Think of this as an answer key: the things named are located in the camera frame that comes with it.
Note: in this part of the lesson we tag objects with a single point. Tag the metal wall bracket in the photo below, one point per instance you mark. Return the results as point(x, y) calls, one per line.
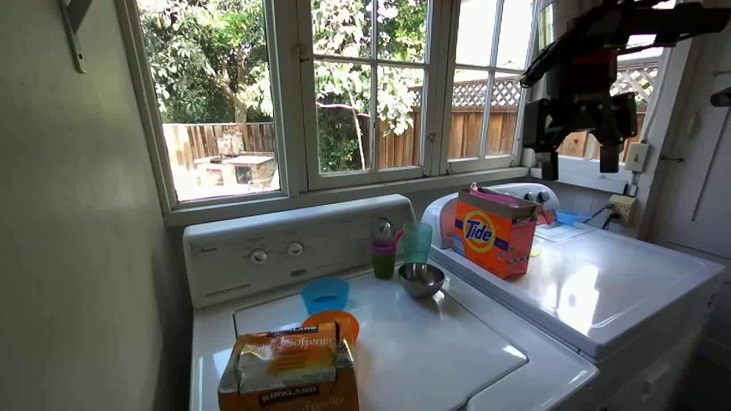
point(73, 26)

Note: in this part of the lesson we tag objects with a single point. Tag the orange plastic bowl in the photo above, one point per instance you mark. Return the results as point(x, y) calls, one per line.
point(340, 322)

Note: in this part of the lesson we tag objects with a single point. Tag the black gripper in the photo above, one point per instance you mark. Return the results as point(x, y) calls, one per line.
point(582, 116)

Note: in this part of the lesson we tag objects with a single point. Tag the blue plastic bowl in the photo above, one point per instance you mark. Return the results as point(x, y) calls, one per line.
point(325, 296)

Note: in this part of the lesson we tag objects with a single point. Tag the small blue container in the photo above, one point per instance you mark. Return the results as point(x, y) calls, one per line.
point(572, 219)

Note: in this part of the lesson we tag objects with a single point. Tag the white framed window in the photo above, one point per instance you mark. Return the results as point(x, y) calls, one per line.
point(365, 93)

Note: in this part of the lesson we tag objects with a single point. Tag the white wall outlet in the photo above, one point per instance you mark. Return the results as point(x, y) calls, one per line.
point(636, 158)

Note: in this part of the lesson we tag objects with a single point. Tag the silver metal bowl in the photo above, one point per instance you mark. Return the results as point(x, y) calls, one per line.
point(421, 280)

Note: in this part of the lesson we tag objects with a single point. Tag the pink storage bin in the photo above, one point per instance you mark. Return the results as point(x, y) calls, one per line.
point(491, 237)

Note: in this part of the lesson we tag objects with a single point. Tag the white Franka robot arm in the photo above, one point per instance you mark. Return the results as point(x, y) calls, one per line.
point(608, 26)

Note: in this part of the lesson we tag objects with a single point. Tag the teal plastic cup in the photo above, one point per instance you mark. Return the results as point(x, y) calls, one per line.
point(416, 245)

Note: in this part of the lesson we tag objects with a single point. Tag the white washing machine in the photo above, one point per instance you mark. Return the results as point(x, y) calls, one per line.
point(411, 358)

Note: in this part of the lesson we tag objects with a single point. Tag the orange Kirkland box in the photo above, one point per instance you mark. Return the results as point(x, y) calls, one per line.
point(288, 373)

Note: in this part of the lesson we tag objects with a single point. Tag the white dryer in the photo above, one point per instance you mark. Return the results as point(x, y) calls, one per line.
point(608, 289)

